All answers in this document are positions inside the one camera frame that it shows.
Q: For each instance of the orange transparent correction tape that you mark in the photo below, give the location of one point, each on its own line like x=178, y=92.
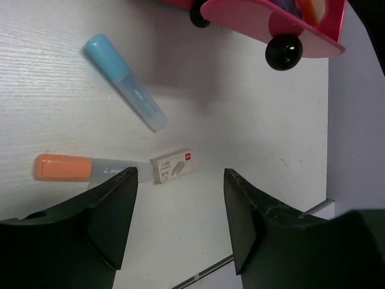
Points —
x=312, y=11

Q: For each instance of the orange cap highlighter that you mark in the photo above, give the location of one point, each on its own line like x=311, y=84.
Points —
x=51, y=167

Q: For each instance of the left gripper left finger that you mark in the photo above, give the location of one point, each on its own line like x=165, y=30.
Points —
x=79, y=243

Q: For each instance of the pink drawer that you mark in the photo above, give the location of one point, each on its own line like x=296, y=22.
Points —
x=288, y=38
x=195, y=15

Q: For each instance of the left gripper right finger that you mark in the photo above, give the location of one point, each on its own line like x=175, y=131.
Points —
x=277, y=246

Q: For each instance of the white staples box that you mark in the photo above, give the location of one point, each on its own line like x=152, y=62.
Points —
x=173, y=165

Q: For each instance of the light blue glue stick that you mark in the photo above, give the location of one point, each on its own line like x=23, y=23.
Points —
x=108, y=60

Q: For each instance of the blue transparent correction tape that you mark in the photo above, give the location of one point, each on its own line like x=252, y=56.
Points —
x=287, y=5

